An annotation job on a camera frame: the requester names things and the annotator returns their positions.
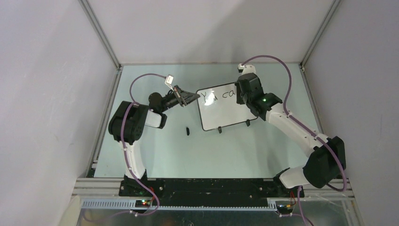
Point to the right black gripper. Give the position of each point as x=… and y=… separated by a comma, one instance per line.
x=239, y=100

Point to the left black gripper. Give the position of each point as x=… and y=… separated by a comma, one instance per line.
x=184, y=98

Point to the black framed whiteboard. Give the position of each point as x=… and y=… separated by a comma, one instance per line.
x=218, y=108

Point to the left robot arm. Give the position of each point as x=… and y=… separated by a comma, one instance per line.
x=128, y=122

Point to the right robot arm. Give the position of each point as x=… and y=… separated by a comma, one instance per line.
x=326, y=156

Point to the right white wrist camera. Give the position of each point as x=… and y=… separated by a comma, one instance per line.
x=245, y=69

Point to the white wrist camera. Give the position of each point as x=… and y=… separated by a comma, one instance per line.
x=245, y=69
x=169, y=81

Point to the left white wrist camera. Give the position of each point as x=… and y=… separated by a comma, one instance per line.
x=169, y=81

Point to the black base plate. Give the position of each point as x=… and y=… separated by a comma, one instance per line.
x=207, y=192

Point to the aluminium frame rail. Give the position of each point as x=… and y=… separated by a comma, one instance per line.
x=104, y=192

